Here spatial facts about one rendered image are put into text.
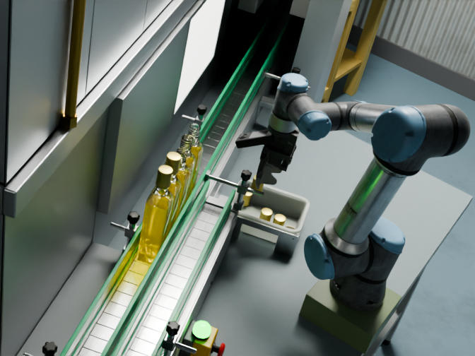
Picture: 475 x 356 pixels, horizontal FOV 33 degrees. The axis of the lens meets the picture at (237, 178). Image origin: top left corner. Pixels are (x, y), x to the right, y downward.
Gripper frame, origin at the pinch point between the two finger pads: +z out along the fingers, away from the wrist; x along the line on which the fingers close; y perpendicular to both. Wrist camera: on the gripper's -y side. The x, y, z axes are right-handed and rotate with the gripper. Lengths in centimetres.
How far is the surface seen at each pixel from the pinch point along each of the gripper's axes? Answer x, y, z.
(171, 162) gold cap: -36.1, -17.0, -23.8
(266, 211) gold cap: 0.7, 4.6, 10.4
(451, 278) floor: 101, 83, 92
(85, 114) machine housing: -62, -29, -48
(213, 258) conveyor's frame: -33.2, -2.0, 3.7
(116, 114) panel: -42, -30, -36
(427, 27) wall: 285, 41, 63
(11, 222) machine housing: -86, -31, -38
